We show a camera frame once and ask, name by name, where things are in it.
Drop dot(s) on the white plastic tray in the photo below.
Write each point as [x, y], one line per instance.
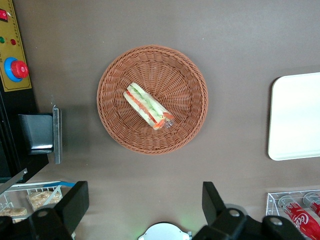
[295, 117]

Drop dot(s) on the black box bracket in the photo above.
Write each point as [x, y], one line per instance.
[37, 132]

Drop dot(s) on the red cola bottle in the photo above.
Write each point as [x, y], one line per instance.
[313, 203]
[300, 217]

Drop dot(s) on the clear acrylic bottle box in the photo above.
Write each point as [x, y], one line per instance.
[271, 205]

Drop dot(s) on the green indicator light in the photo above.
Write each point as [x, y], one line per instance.
[1, 40]

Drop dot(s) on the wrapped oat snack bar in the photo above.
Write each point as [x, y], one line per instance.
[43, 198]
[13, 212]

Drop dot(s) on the grey metal strip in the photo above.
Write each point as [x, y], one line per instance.
[13, 181]

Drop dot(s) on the yellow control panel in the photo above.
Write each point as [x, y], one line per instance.
[13, 30]

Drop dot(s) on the round silver flange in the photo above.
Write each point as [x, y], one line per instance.
[163, 232]

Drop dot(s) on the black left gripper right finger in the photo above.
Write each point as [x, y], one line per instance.
[212, 205]

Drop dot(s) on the grey metal plate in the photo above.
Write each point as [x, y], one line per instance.
[57, 135]

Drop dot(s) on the red emergency stop button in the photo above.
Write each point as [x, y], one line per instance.
[19, 69]

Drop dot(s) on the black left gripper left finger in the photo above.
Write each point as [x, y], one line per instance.
[70, 205]

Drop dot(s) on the vegetable sandwich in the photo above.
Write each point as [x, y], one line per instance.
[142, 102]

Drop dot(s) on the red rocker switch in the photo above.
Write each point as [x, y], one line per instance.
[3, 15]

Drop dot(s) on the round brown wicker basket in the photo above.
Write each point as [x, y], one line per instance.
[175, 75]

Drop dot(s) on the black machine cabinet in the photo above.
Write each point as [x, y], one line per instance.
[10, 160]

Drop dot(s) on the red indicator light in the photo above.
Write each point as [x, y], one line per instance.
[13, 42]

